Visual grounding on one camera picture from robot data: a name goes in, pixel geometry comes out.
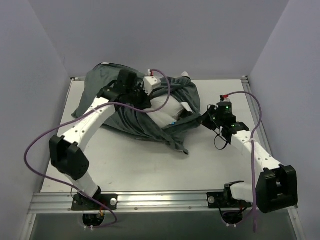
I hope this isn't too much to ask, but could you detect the zebra print pillowcase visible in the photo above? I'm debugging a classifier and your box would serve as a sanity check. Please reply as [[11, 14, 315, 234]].
[[72, 62, 201, 154]]

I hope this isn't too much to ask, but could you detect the white pillow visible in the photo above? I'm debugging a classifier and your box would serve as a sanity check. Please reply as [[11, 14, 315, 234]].
[[144, 70, 193, 128]]

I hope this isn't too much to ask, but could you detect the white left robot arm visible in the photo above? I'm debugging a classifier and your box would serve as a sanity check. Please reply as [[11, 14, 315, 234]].
[[49, 70, 161, 210]]

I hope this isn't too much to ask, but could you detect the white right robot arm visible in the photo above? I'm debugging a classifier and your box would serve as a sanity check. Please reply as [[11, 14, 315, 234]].
[[199, 102, 298, 214]]

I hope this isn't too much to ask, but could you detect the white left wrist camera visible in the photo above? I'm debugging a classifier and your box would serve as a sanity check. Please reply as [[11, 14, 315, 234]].
[[142, 76, 161, 96]]

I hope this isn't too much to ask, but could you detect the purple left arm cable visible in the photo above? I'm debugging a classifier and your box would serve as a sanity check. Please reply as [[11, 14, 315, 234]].
[[23, 68, 171, 228]]

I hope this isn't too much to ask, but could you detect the aluminium right side rail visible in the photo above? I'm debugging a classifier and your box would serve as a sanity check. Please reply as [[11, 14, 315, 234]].
[[241, 75, 273, 158]]

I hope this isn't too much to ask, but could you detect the aluminium rail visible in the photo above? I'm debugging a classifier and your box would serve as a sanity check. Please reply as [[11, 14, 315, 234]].
[[241, 75, 273, 158], [28, 190, 244, 214]]

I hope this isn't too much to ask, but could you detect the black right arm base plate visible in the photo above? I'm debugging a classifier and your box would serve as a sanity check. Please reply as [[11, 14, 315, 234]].
[[206, 191, 252, 209]]

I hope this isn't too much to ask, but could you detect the aluminium front rail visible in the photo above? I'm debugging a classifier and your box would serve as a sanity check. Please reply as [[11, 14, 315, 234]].
[[28, 190, 244, 214]]

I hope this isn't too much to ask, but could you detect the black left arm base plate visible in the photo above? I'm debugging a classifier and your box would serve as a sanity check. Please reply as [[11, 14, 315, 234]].
[[71, 193, 118, 211]]

